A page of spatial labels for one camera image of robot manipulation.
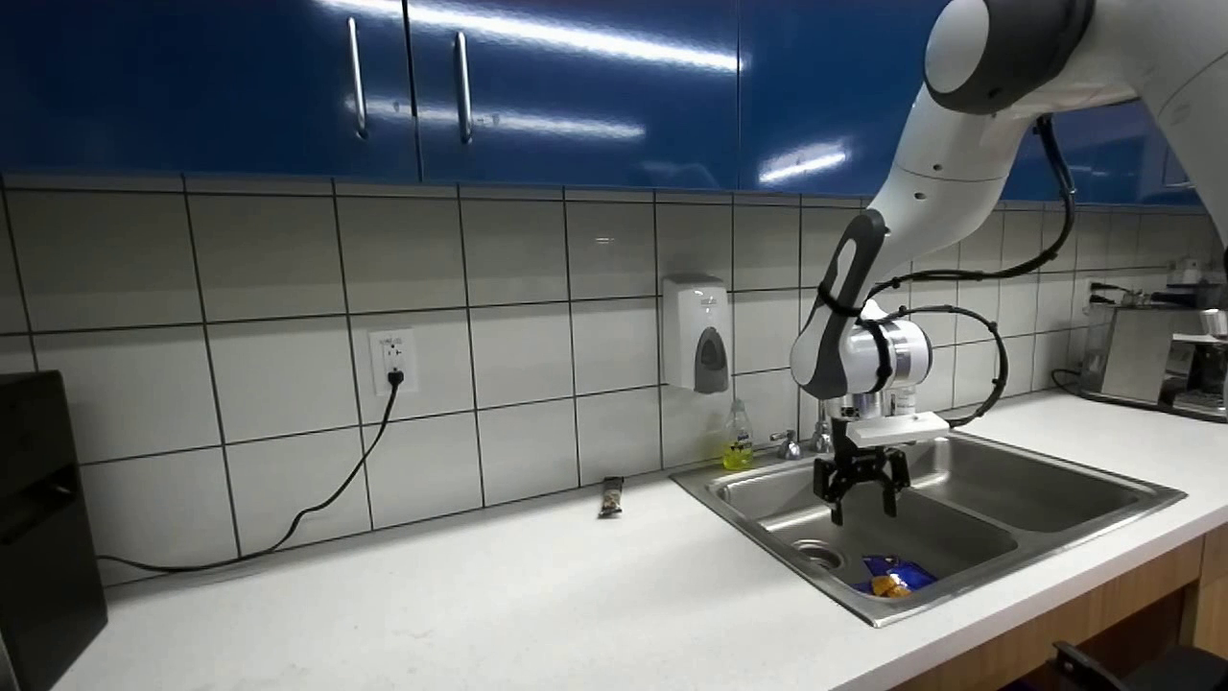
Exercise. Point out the chrome faucet knob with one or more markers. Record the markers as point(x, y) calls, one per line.
point(787, 445)

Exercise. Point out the chrome gooseneck faucet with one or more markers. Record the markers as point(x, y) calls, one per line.
point(819, 435)

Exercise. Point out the white wall outlet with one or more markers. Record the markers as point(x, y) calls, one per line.
point(392, 349)

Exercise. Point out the white wall soap dispenser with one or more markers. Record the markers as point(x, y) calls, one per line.
point(695, 333)

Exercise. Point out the wooden base cabinet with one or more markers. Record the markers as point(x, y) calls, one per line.
point(1024, 645)

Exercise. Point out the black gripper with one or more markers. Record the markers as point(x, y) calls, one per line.
point(865, 467)

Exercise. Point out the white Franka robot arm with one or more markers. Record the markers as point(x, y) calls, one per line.
point(971, 155)

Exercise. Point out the black chair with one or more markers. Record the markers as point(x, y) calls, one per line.
point(1176, 672)

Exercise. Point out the silver coffee machine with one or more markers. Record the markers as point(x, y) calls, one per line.
point(1136, 357)

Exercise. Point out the round sink drain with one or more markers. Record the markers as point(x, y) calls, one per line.
point(815, 553)

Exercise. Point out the blue cabinet door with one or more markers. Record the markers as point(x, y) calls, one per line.
point(1113, 155)
point(819, 79)
point(577, 117)
point(195, 91)

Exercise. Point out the small dark countertop object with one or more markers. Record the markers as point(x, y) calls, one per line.
point(613, 502)

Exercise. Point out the blue Doritos chip bag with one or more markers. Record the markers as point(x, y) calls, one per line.
point(902, 575)

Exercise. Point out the yellow dish soap bottle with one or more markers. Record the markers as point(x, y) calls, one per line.
point(736, 454)

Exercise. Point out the black countertop appliance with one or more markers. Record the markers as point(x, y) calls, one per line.
point(44, 538)

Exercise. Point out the stainless steel double sink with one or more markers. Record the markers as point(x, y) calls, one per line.
point(1024, 502)

